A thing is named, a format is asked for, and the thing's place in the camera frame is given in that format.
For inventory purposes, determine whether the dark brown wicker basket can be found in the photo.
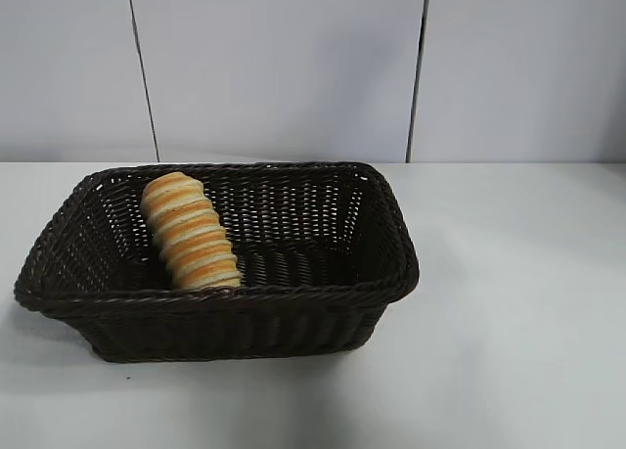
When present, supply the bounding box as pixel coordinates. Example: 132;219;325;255
13;160;421;363

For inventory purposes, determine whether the long striped bread loaf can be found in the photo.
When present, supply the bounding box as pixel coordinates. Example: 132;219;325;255
140;170;244;291

